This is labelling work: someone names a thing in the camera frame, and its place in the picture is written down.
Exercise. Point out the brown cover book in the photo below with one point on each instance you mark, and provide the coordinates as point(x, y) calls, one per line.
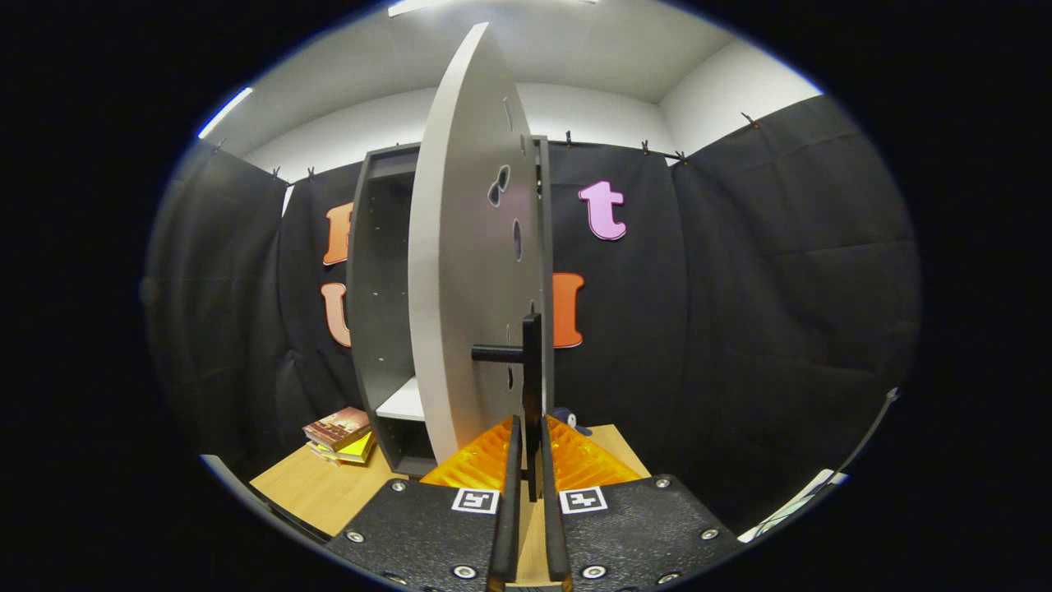
point(337, 426)

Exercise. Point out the black backdrop cloth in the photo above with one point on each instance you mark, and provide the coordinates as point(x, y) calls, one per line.
point(740, 288)

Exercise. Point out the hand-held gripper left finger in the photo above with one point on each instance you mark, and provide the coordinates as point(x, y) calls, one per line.
point(508, 526)

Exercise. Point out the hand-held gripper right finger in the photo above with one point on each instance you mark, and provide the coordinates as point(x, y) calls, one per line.
point(552, 526)

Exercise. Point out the plush toy with orange feet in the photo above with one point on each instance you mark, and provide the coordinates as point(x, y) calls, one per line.
point(569, 418)

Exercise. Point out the ceiling light panel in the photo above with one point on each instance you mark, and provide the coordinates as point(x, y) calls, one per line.
point(411, 6)

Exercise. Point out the ceiling strip light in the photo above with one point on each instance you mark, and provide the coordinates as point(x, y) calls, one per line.
point(224, 113)

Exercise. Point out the yellow book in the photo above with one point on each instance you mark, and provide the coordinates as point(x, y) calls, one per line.
point(357, 450)

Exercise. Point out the dark grey shoe cabinet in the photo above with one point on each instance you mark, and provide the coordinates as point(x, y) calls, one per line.
point(370, 288)

